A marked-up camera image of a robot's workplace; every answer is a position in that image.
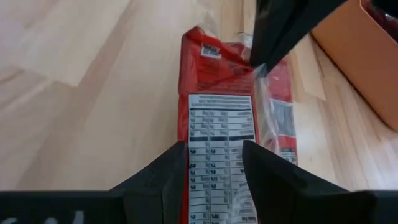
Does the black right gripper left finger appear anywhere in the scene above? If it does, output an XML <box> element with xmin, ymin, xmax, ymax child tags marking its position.
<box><xmin>108</xmin><ymin>140</ymin><xmax>188</xmax><ymax>224</ymax></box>

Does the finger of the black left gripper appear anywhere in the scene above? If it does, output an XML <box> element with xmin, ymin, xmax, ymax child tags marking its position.
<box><xmin>249</xmin><ymin>0</ymin><xmax>348</xmax><ymax>72</ymax></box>

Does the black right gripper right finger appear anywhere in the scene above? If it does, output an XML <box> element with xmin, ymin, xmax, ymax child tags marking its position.
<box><xmin>241</xmin><ymin>139</ymin><xmax>377</xmax><ymax>224</ymax></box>

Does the red popcorn bag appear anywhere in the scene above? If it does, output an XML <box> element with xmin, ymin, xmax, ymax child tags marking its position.
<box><xmin>177</xmin><ymin>26</ymin><xmax>261</xmax><ymax>224</ymax></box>
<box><xmin>245</xmin><ymin>34</ymin><xmax>300</xmax><ymax>166</ymax></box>

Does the orange plastic basket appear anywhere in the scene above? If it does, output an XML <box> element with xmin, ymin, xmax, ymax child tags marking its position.
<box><xmin>310</xmin><ymin>0</ymin><xmax>398</xmax><ymax>132</ymax></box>

